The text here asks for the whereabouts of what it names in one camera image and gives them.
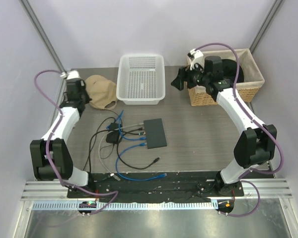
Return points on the aluminium rail frame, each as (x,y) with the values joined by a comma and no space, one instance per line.
(52,196)

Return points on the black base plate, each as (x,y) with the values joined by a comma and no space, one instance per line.
(154,186)

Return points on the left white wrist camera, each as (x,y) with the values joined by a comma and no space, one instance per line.
(74,74)

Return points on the black power adapter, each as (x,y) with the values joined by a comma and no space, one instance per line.
(114,134)

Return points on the black network switch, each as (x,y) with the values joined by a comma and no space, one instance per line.
(155,134)

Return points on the black cap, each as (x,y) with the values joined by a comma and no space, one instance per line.
(229,71)

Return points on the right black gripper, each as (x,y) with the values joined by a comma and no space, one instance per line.
(185,75)

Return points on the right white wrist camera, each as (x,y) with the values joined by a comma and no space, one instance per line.
(194,57)

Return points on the white plastic basket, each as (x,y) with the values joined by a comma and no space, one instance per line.
(141,79)

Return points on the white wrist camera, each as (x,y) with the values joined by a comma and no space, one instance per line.
(194,57)
(74,74)

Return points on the beige cap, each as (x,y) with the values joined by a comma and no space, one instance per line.
(102,92)

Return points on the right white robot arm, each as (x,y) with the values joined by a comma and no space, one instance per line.
(255,145)

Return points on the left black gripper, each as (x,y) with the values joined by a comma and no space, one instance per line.
(87,99)

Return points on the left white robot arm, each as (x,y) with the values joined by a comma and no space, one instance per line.
(50,153)

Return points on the wicker basket with liner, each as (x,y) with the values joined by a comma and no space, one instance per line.
(253,81)

